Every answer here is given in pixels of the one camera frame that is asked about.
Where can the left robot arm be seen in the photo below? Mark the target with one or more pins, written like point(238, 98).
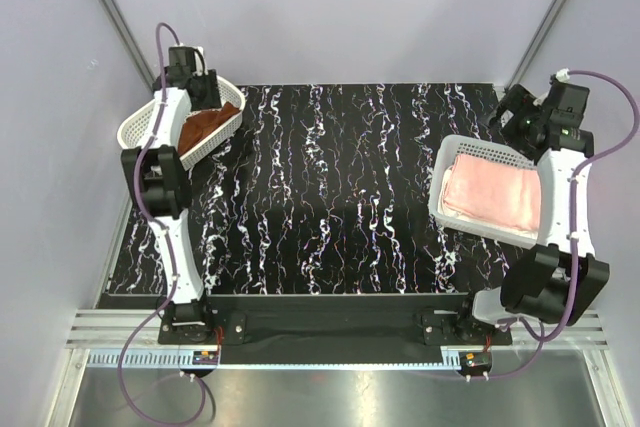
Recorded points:
point(159, 186)

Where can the pink towel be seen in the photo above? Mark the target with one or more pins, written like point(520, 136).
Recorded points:
point(497, 193)

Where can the controller board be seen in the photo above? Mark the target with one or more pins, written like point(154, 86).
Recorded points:
point(206, 357)
point(475, 363)

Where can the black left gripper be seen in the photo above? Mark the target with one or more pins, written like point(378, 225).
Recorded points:
point(212, 101)

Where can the white perforated basket right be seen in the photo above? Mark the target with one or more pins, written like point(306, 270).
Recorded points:
point(453, 145)

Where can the left controller board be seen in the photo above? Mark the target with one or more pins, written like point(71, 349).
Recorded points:
point(206, 357)

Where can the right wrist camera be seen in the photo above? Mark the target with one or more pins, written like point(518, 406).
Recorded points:
point(560, 76)

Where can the white perforated basket left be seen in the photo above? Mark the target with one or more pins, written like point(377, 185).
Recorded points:
point(134, 129)

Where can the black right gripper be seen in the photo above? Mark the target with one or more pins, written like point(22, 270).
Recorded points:
point(518, 101)

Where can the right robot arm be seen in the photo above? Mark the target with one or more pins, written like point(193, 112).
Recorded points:
point(557, 279)

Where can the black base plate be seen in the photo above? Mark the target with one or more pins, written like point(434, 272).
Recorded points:
point(304, 331)

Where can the white towel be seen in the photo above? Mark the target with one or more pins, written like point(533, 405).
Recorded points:
point(485, 228)

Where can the brown towel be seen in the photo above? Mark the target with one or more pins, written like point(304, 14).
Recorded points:
point(202, 124)

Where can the white perforated basket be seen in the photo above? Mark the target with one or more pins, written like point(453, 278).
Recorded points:
point(134, 129)
point(453, 145)

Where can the right controller board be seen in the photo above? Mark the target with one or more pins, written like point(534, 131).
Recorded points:
point(475, 363)

